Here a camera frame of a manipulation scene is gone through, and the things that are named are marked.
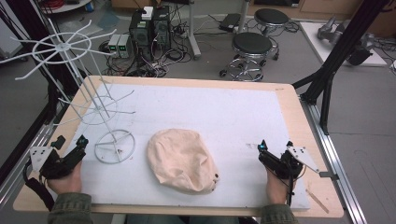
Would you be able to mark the black metal frame stand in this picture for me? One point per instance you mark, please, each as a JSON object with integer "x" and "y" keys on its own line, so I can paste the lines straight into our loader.
{"x": 339, "y": 53}

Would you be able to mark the aluminium rail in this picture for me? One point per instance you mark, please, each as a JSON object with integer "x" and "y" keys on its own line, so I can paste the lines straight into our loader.
{"x": 336, "y": 161}
{"x": 21, "y": 171}

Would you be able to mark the black flat device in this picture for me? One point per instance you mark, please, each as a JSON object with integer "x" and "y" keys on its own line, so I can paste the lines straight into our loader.
{"x": 230, "y": 21}

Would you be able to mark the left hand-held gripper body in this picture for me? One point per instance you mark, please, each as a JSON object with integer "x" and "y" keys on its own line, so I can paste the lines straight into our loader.
{"x": 42, "y": 157}

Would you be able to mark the white foam mat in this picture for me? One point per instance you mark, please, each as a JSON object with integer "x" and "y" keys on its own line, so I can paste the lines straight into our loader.
{"x": 202, "y": 112}

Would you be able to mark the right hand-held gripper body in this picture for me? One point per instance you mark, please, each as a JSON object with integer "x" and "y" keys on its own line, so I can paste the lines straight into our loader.
{"x": 303, "y": 157}

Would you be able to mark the thin wooden stick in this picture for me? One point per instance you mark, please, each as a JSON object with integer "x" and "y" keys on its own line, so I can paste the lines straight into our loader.
{"x": 317, "y": 201}

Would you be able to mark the grey power supply unit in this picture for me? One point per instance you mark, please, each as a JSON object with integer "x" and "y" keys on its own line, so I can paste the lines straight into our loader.
{"x": 124, "y": 46}
{"x": 113, "y": 45}

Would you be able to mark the round white table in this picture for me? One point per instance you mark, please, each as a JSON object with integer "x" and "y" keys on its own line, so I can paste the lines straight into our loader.
{"x": 67, "y": 6}

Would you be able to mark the black computer tower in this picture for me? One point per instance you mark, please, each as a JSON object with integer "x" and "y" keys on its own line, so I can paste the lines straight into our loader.
{"x": 162, "y": 28}
{"x": 140, "y": 34}

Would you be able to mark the person's left hand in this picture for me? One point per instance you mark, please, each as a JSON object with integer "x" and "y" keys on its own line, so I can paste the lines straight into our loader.
{"x": 67, "y": 184}

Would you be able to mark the black round stool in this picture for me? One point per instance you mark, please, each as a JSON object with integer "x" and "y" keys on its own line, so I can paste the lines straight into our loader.
{"x": 251, "y": 43}
{"x": 271, "y": 16}

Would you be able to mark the small white box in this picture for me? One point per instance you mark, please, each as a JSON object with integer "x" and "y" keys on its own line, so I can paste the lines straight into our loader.
{"x": 147, "y": 13}

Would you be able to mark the grey metal table leg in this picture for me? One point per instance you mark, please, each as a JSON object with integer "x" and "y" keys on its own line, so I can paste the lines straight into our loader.
{"x": 243, "y": 15}
{"x": 193, "y": 31}

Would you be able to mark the small grey metal bracket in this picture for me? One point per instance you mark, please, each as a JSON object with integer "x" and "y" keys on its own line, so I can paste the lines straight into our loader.
{"x": 329, "y": 176}

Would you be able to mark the person's right hand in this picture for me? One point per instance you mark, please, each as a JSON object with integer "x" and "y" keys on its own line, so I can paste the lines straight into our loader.
{"x": 277, "y": 188}

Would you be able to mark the white platform board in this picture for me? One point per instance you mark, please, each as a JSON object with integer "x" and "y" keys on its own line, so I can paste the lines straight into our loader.
{"x": 314, "y": 43}

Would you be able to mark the beige cloth hat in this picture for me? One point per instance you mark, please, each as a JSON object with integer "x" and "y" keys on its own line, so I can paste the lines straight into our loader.
{"x": 179, "y": 160}

